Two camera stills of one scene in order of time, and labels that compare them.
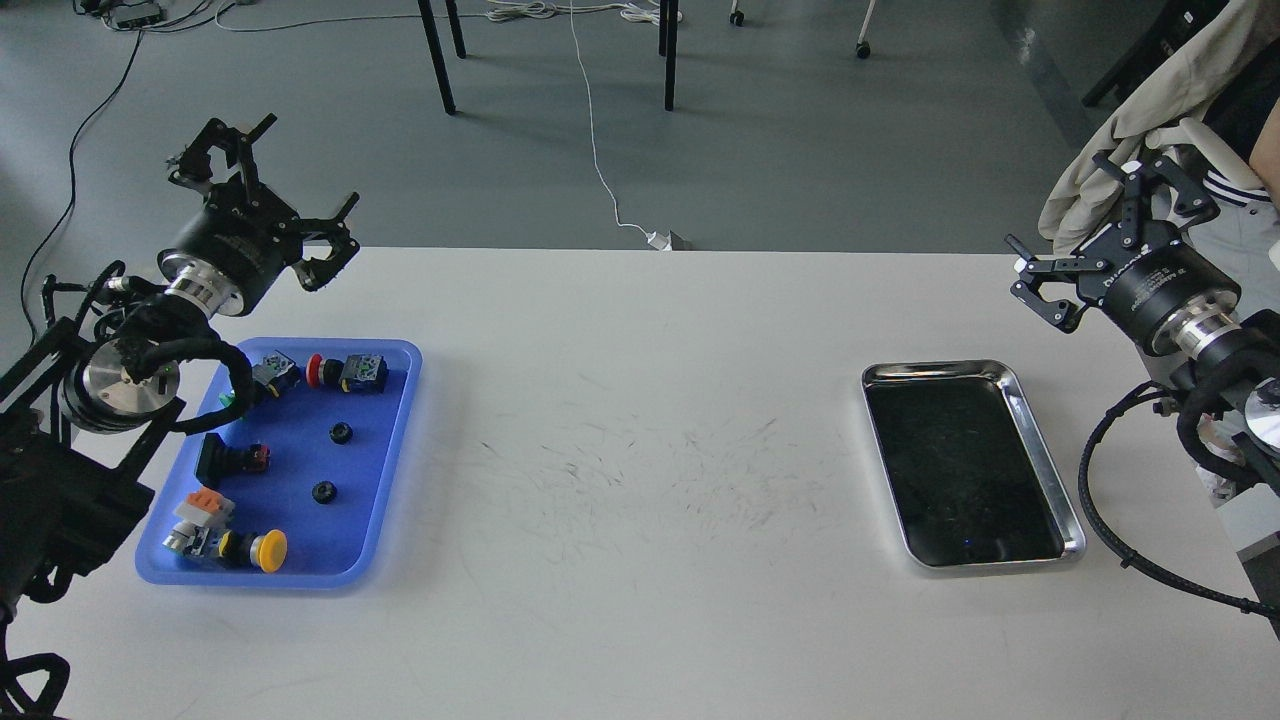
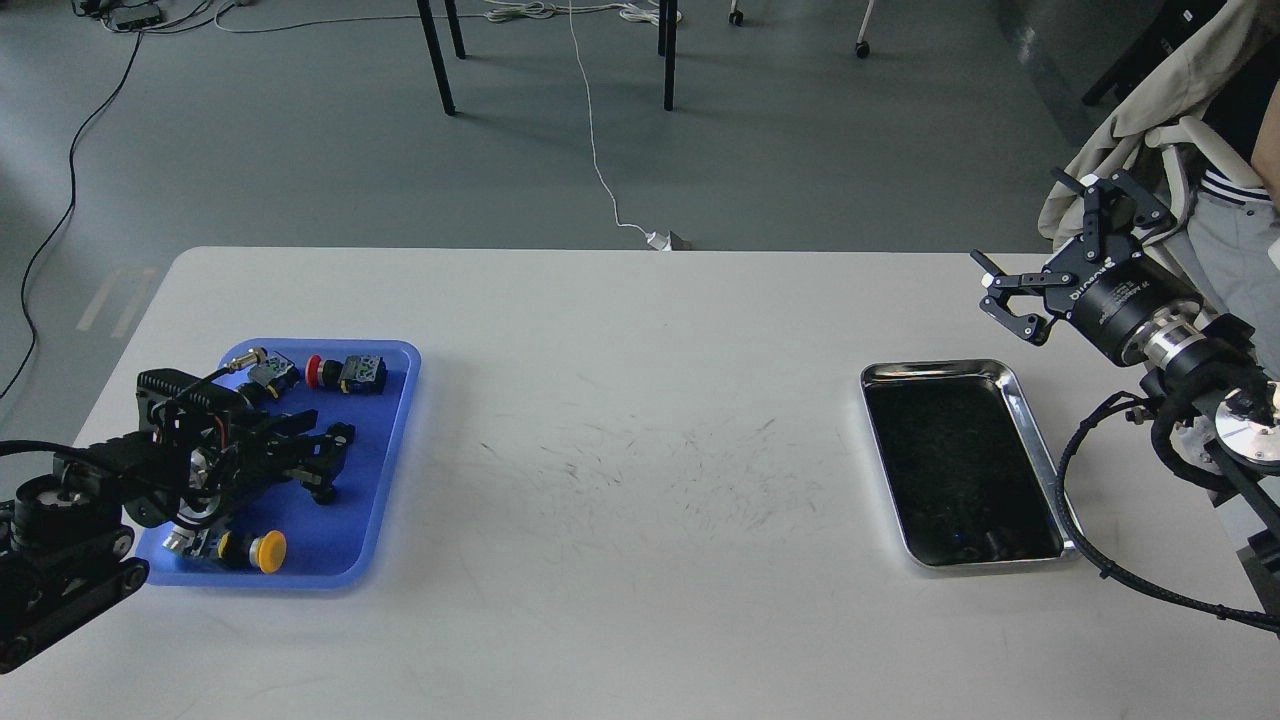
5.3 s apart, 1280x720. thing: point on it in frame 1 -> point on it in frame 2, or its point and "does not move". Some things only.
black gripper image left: [241, 232] -> [234, 467]
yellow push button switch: [266, 549] does not move
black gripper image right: [1142, 285] -> [1109, 298]
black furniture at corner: [1175, 23] does not move
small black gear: [340, 433] does not move
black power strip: [130, 15] does not move
